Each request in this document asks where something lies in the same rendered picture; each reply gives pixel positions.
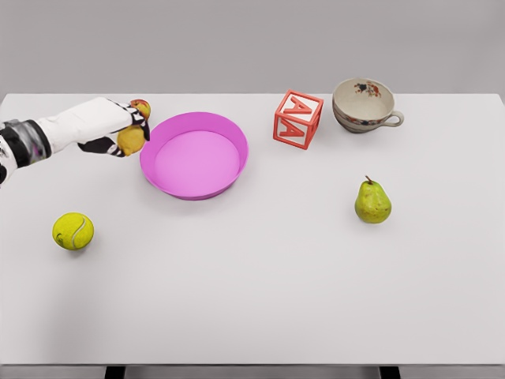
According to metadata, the floral ceramic teacup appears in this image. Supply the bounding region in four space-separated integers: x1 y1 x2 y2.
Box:
331 77 406 134

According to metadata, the green pear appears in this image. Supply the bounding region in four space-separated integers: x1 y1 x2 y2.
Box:
353 175 392 225

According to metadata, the red letter block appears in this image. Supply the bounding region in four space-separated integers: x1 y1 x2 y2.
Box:
272 88 325 151

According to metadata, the red yellow apple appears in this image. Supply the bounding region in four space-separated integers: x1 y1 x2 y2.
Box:
129 99 152 122

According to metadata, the yellow tennis ball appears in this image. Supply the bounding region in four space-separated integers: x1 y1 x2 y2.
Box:
51 212 95 251

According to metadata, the pink round plate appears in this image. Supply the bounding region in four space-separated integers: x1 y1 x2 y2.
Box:
139 111 250 201

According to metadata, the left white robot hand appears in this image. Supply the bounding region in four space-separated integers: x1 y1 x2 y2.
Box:
67 97 152 159

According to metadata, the yellow lemon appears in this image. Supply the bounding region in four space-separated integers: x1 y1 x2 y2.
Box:
116 125 146 157

